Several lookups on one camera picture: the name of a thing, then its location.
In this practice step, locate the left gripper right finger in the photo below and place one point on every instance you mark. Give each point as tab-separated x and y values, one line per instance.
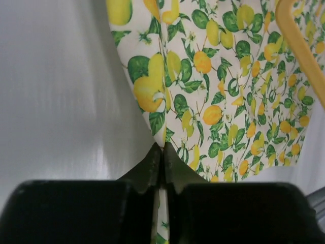
249	212

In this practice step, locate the lemon print cloth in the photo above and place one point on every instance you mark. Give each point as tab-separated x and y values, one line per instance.
217	80

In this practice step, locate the yellow hanger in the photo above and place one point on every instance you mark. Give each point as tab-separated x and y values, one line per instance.
299	47

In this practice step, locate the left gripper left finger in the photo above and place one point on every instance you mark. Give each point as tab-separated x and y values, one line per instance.
86	211

